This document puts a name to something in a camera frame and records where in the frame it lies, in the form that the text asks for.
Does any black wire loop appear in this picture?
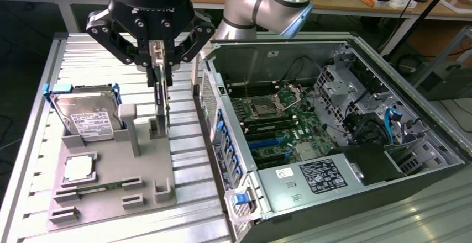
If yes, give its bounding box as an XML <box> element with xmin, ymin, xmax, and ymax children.
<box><xmin>285</xmin><ymin>56</ymin><xmax>326</xmax><ymax>89</ymax></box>

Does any silver socket cover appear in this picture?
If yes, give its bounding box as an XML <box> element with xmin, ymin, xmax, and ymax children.
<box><xmin>273</xmin><ymin>84</ymin><xmax>307</xmax><ymax>107</ymax></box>

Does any silver chipset heatsink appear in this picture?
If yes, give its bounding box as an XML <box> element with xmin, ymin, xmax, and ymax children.
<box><xmin>295</xmin><ymin>143</ymin><xmax>319</xmax><ymax>161</ymax></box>

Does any green motherboard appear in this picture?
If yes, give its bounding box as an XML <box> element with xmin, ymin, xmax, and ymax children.
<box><xmin>227</xmin><ymin>84</ymin><xmax>339</xmax><ymax>172</ymax></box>

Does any grey wire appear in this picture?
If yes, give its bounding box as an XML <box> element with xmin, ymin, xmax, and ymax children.
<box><xmin>400</xmin><ymin>118</ymin><xmax>431</xmax><ymax>147</ymax></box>

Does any grey power supply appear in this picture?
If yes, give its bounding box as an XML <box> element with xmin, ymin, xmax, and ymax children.
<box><xmin>257</xmin><ymin>154</ymin><xmax>370</xmax><ymax>216</ymax></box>

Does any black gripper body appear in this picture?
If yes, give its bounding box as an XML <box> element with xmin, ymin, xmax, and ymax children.
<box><xmin>106</xmin><ymin>0</ymin><xmax>196</xmax><ymax>40</ymax></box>

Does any grey parts rack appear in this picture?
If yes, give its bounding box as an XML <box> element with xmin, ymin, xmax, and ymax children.
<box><xmin>45</xmin><ymin>103</ymin><xmax>178</xmax><ymax>231</ymax></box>

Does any blue case latch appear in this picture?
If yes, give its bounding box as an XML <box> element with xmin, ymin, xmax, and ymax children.
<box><xmin>231</xmin><ymin>193</ymin><xmax>248</xmax><ymax>207</ymax></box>

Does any blue wire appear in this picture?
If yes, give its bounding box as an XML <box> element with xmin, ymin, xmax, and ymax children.
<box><xmin>383</xmin><ymin>107</ymin><xmax>403</xmax><ymax>147</ymax></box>

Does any hard disk in blue caddy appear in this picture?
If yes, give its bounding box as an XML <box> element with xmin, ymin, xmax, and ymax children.
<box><xmin>42</xmin><ymin>82</ymin><xmax>125</xmax><ymax>141</ymax></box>

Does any CPU socket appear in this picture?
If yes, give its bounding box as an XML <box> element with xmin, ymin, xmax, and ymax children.
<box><xmin>249</xmin><ymin>95</ymin><xmax>285</xmax><ymax>117</ymax></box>

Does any black plastic shroud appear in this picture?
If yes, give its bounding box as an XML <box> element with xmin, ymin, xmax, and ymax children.
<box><xmin>332</xmin><ymin>145</ymin><xmax>406</xmax><ymax>186</ymax></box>

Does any green RAM stick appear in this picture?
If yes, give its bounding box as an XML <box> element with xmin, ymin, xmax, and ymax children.
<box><xmin>75</xmin><ymin>181</ymin><xmax>126</xmax><ymax>196</ymax></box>

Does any white object with orange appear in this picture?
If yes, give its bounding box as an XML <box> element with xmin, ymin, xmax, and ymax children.
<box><xmin>368</xmin><ymin>0</ymin><xmax>418</xmax><ymax>9</ymax></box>

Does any graphics card with black cooler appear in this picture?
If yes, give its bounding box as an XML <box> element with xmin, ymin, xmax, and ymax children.
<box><xmin>149</xmin><ymin>40</ymin><xmax>172</xmax><ymax>139</ymax></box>

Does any black and silver PC case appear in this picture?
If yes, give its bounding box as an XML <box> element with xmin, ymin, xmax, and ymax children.
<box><xmin>190</xmin><ymin>39</ymin><xmax>472</xmax><ymax>242</ymax></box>

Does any dark computer tower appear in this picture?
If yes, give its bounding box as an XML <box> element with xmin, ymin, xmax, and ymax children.
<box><xmin>416</xmin><ymin>63</ymin><xmax>472</xmax><ymax>102</ymax></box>

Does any blue expansion slot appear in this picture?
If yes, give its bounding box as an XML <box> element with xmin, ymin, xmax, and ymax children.
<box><xmin>248</xmin><ymin>137</ymin><xmax>288</xmax><ymax>149</ymax></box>

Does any silver CPU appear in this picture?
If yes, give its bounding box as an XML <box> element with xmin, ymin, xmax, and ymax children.
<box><xmin>62</xmin><ymin>156</ymin><xmax>96</xmax><ymax>182</ymax></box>

